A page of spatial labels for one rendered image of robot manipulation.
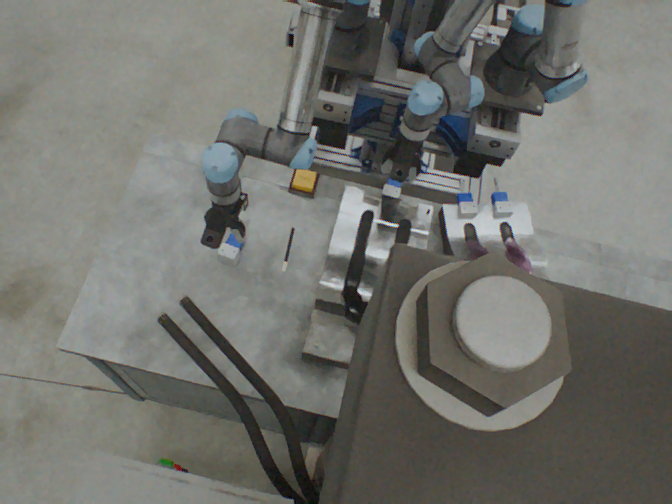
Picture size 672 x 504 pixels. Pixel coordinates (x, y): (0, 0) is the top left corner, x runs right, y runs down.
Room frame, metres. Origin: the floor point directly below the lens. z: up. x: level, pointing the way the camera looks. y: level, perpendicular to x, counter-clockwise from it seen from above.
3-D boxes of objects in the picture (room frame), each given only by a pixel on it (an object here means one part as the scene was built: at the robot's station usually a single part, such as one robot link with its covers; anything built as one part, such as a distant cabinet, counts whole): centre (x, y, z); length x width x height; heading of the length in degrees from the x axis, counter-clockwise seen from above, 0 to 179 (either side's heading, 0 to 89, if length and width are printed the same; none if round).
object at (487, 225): (0.72, -0.47, 0.86); 0.50 x 0.26 x 0.11; 15
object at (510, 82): (1.30, -0.39, 1.09); 0.15 x 0.15 x 0.10
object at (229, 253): (0.69, 0.28, 0.83); 0.13 x 0.05 x 0.05; 170
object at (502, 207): (1.00, -0.45, 0.86); 0.13 x 0.05 x 0.05; 15
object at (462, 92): (1.03, -0.21, 1.22); 0.11 x 0.11 x 0.08; 34
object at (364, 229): (0.67, -0.12, 0.92); 0.35 x 0.16 x 0.09; 178
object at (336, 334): (0.65, -0.11, 0.87); 0.50 x 0.26 x 0.14; 178
